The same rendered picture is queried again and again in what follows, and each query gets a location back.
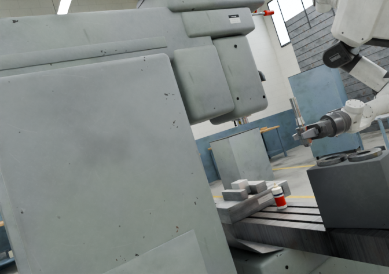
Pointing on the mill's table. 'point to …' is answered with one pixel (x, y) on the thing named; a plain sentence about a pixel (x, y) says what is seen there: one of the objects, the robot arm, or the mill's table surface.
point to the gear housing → (218, 22)
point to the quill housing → (239, 77)
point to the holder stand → (352, 189)
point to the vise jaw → (257, 186)
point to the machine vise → (247, 202)
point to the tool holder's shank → (297, 112)
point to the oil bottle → (279, 197)
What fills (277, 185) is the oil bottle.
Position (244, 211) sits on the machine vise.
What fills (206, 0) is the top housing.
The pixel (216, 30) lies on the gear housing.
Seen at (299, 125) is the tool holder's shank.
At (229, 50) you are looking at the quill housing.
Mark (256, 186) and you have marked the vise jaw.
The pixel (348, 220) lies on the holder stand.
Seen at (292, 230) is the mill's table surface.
